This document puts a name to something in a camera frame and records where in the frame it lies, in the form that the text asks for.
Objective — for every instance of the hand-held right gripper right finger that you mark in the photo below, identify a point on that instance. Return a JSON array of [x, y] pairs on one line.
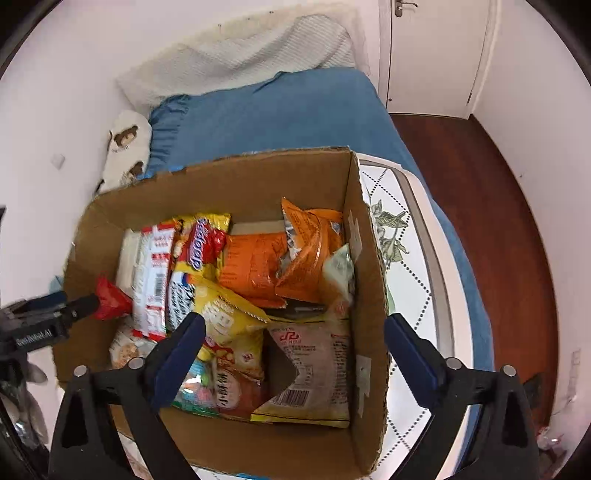
[[413, 360]]

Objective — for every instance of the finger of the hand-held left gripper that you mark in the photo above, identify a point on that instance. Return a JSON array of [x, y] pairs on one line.
[[46, 299], [78, 309]]

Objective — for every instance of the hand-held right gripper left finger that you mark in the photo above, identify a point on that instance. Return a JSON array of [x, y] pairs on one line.
[[180, 360]]

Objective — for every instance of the clear bag of colourful candy balls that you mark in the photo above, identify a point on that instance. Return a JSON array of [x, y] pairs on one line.
[[198, 387]]

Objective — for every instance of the small red snack packet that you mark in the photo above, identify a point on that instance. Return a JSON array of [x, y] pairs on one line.
[[111, 300]]

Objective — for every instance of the white cookie print snack packet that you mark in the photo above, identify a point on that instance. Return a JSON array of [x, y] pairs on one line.
[[124, 346]]

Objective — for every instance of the blue and white snack packet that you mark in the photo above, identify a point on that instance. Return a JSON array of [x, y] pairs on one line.
[[182, 300]]

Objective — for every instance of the brown snack packet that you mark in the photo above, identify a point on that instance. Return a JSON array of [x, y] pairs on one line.
[[235, 392]]

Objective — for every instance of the yellow mushroom print snack packet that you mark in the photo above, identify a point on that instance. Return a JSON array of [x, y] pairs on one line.
[[226, 314]]

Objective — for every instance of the red and white wafer packet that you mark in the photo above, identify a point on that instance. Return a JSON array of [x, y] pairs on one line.
[[152, 277]]

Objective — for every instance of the beige snack packet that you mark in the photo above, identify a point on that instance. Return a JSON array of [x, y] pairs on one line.
[[314, 369]]

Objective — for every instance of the pale green snack packet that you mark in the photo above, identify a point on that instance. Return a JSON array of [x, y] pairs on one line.
[[339, 277]]

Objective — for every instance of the orange snack packet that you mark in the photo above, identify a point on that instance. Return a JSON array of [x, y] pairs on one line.
[[249, 267], [309, 249]]

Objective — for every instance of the yellow and red snack packet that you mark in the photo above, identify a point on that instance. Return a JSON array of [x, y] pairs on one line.
[[203, 244]]

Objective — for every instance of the dark snack packet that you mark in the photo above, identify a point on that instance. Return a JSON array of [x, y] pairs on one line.
[[295, 314]]

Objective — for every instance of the cardboard box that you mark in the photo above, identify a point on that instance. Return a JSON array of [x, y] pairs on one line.
[[277, 184]]

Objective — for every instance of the crumpled silver foil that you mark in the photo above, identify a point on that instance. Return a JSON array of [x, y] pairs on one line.
[[27, 415]]

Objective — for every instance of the white cartoon print pillow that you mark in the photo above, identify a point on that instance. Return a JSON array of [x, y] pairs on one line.
[[124, 138]]

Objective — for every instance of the blue bed blanket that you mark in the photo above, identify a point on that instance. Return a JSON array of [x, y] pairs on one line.
[[300, 115]]

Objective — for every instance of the white door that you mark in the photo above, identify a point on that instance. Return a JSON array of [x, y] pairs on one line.
[[434, 55]]

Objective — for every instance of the white knitted pillow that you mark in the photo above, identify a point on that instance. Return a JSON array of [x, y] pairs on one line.
[[254, 50]]

